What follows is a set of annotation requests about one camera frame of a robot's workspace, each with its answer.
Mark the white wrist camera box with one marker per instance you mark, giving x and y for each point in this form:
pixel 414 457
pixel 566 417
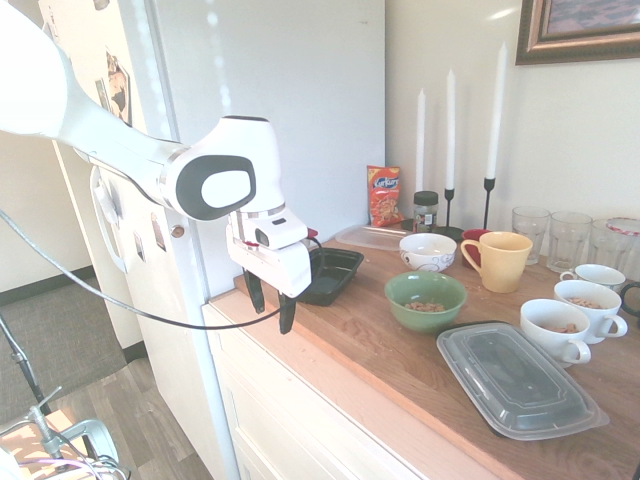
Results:
pixel 280 230

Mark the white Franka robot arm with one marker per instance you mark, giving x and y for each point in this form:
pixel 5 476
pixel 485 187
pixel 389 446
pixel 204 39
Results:
pixel 100 130

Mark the orange snack bag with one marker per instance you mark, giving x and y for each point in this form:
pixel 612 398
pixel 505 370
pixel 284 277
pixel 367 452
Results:
pixel 385 200

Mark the round knob fridge magnet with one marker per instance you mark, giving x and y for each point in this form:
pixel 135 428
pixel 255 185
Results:
pixel 177 231

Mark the small photo fridge magnet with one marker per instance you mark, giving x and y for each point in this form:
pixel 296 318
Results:
pixel 102 95

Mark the white ceramic cup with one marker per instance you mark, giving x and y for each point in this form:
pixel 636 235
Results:
pixel 590 322
pixel 545 345
pixel 597 275

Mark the black container with clear lid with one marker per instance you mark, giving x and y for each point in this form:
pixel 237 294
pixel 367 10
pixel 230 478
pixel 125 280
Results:
pixel 520 380

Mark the white bowl with swirl pattern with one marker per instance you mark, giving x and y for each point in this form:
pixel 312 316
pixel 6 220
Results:
pixel 425 260

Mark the medium white taper candle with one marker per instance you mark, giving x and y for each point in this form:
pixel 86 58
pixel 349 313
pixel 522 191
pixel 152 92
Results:
pixel 450 130

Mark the red mug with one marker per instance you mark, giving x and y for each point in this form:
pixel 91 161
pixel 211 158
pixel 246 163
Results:
pixel 475 234

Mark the framed wall picture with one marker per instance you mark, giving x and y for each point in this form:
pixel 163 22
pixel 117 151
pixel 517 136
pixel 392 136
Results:
pixel 530 50

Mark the small brown fridge magnet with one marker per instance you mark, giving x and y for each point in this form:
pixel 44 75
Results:
pixel 158 232

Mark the small pale fridge magnet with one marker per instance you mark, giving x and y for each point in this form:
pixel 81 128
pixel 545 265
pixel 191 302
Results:
pixel 139 247

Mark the dark-lidded jar with floral label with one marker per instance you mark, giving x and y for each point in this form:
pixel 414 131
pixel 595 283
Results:
pixel 426 215

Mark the open black plastic tray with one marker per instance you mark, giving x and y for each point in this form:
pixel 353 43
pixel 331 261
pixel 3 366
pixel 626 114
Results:
pixel 340 275

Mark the clear plastic lid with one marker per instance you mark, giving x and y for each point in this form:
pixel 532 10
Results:
pixel 365 237

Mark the yellow mug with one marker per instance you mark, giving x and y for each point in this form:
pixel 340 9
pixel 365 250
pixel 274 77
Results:
pixel 505 270

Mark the tall white taper candle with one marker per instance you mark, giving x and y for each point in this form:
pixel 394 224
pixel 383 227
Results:
pixel 496 125

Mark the black stand pole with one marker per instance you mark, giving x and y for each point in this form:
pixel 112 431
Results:
pixel 22 365

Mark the clear drinking glass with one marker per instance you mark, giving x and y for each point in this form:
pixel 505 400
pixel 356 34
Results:
pixel 570 245
pixel 605 250
pixel 532 235

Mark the black mug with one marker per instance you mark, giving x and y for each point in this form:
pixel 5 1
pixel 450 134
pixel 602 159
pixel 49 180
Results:
pixel 631 286

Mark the short white taper candle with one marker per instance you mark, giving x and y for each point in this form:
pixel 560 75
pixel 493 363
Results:
pixel 420 140

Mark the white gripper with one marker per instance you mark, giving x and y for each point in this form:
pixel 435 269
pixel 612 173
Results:
pixel 280 270

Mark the white drawer cabinet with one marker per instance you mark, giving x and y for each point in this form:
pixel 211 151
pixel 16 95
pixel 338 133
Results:
pixel 300 425

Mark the green ceramic bowl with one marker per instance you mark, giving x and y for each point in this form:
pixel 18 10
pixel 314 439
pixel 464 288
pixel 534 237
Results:
pixel 425 322

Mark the large photo fridge magnet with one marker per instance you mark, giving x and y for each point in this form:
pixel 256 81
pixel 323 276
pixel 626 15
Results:
pixel 120 90

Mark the metal C clamp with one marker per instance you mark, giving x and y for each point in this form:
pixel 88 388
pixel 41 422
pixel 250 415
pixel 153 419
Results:
pixel 95 435

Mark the brown cereal pieces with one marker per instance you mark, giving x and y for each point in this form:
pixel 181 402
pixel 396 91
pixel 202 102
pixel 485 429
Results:
pixel 585 302
pixel 567 328
pixel 425 306

